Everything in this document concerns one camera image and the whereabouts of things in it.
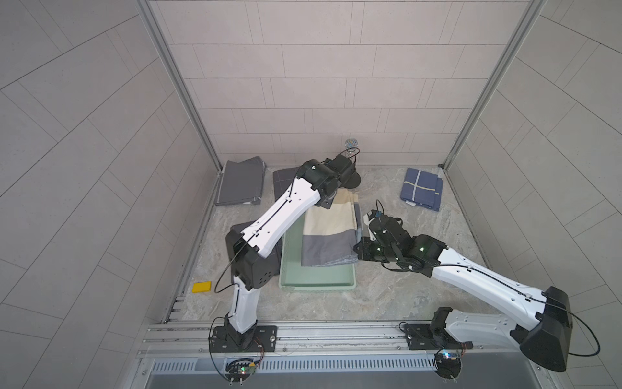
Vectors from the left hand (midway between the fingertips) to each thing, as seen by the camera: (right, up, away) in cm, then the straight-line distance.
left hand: (318, 196), depth 79 cm
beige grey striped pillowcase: (+4, -13, -2) cm, 14 cm away
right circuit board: (+37, -47, -12) cm, 61 cm away
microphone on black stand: (+12, +18, +8) cm, 23 cm away
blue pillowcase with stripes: (+47, +2, +29) cm, 55 cm away
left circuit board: (-21, -46, -15) cm, 53 cm away
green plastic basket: (-8, -27, +1) cm, 28 cm away
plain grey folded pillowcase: (-36, +5, +29) cm, 46 cm away
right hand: (+10, -17, -5) cm, 20 cm away
